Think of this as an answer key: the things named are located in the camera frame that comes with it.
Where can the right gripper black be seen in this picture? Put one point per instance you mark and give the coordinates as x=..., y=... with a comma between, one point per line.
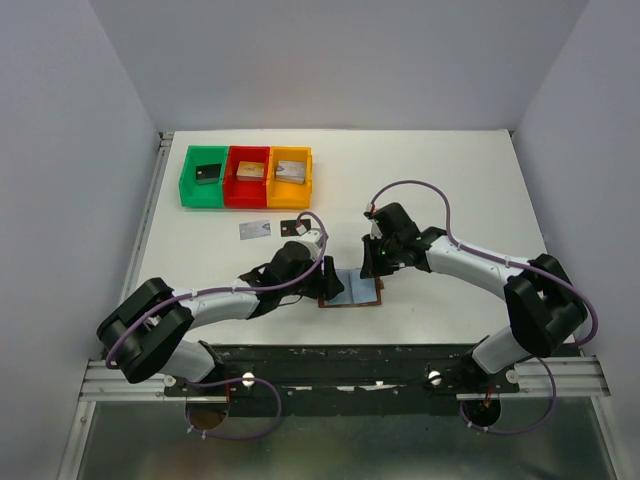
x=370, y=267

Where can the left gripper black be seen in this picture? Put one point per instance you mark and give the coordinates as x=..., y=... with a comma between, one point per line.
x=329, y=287

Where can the brown leather card holder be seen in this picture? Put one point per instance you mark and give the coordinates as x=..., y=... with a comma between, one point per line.
x=358, y=292

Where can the black VIP card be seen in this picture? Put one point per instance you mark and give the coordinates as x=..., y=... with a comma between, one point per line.
x=293, y=227

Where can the silver VIP card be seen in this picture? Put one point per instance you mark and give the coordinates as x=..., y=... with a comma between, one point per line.
x=254, y=229

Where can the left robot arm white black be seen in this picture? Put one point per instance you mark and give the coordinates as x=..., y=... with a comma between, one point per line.
x=144, y=335

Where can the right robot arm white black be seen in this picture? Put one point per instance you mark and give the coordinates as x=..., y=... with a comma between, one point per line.
x=542, y=307

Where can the silver card stack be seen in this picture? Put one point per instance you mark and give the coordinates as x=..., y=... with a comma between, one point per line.
x=291, y=172

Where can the tan card stack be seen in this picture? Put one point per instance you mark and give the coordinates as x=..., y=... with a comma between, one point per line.
x=250, y=171

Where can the orange plastic bin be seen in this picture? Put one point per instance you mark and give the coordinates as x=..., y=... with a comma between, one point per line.
x=281, y=195

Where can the left white knob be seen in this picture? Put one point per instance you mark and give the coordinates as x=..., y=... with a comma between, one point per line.
x=248, y=379

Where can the white knob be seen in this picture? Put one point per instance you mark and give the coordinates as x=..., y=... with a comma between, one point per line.
x=248, y=379
x=434, y=378

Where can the red plastic bin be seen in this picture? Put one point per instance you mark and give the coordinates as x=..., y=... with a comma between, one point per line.
x=244, y=185

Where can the right white knob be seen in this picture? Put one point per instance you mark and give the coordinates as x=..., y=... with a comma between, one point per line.
x=434, y=378

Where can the green plastic bin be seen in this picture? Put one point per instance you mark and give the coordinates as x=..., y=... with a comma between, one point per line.
x=208, y=196

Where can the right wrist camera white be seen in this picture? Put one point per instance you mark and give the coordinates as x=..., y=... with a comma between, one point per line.
x=375, y=232

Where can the aluminium frame rail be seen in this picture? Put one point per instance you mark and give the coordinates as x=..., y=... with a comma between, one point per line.
x=479, y=172

